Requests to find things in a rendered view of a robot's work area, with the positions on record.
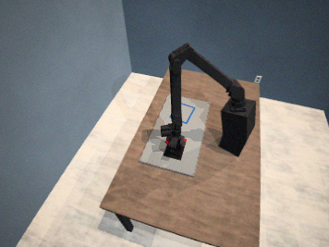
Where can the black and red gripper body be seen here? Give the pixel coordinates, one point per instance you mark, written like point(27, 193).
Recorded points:
point(182, 142)

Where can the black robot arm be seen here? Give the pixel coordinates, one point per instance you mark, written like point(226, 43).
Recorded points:
point(238, 102)

